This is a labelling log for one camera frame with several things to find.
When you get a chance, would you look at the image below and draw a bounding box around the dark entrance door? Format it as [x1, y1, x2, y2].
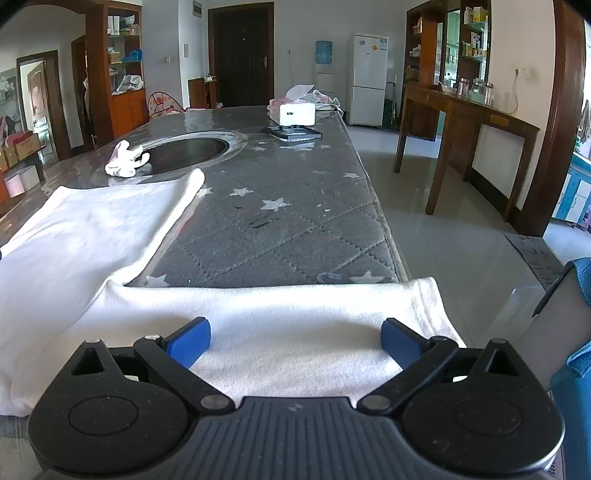
[208, 2, 275, 109]

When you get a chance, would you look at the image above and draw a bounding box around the wall picture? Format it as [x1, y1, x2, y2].
[0, 67, 25, 136]

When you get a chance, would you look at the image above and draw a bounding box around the wooden arch frame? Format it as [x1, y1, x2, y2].
[524, 0, 587, 238]

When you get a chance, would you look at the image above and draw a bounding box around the pink and white sock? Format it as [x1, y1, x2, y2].
[105, 141, 151, 179]

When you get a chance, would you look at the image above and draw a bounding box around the wooden console table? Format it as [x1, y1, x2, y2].
[393, 83, 541, 222]

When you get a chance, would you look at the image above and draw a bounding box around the patterned cloth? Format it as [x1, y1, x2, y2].
[310, 90, 343, 113]

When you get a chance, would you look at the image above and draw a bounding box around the cardboard box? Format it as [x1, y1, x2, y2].
[13, 135, 43, 162]

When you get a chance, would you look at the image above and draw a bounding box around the pink play tent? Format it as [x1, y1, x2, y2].
[148, 90, 186, 121]

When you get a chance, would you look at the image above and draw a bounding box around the grey floor mat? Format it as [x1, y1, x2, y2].
[501, 232, 566, 291]

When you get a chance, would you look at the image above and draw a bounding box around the blue cabinet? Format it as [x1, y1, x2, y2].
[551, 152, 591, 225]

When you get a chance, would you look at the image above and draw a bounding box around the black flat tray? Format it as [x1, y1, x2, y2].
[262, 124, 323, 142]

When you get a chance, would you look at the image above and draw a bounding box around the wooden bookcase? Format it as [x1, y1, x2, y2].
[85, 0, 151, 153]

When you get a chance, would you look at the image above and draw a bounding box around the floor mop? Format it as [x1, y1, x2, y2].
[385, 74, 402, 128]

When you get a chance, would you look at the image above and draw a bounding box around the white power cable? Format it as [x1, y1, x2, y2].
[505, 74, 522, 116]

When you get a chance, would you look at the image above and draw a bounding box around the wooden display cabinet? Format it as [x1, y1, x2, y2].
[405, 0, 491, 139]

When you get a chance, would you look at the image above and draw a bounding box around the white water dispenser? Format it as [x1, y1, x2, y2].
[315, 65, 334, 97]

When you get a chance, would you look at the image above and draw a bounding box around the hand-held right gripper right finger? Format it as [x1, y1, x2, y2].
[356, 318, 529, 415]

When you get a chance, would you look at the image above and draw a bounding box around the white tissue box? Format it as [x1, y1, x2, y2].
[269, 84, 319, 125]

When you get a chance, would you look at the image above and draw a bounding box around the small wooden shoe rack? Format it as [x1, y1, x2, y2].
[188, 76, 218, 110]

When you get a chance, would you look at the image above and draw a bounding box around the white refrigerator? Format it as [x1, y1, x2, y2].
[347, 33, 389, 127]

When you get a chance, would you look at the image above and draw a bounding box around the white rectangular box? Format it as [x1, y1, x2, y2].
[280, 102, 317, 128]

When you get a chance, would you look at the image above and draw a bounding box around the cream fleece garment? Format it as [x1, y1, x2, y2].
[0, 167, 467, 416]

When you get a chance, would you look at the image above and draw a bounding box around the wooden interior door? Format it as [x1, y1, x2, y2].
[16, 50, 72, 162]

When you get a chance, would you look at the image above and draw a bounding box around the person's blue clothing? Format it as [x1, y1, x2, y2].
[531, 258, 591, 480]

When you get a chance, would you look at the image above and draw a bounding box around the grey quilted star table cover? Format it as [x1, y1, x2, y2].
[0, 106, 411, 480]

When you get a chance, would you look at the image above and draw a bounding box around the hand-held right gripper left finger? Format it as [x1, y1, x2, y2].
[67, 316, 236, 414]

